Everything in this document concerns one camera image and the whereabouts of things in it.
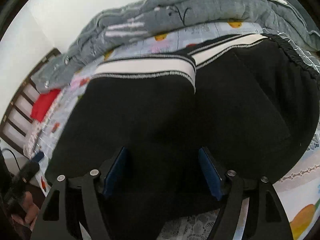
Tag black pants with white stripe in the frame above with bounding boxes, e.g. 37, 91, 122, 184
56, 34, 319, 239

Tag person's left hand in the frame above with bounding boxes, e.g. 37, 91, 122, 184
11, 191, 40, 231

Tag black rectangular object on bed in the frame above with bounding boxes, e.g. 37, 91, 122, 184
31, 151, 44, 163

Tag red floral bedsheet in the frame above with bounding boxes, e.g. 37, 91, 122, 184
23, 90, 63, 159

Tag dark wooden headboard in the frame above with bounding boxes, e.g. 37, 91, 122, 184
1, 48, 60, 154

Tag red pillow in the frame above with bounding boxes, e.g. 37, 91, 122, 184
30, 89, 61, 122

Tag grey quilted comforter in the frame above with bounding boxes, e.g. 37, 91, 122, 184
31, 0, 319, 93

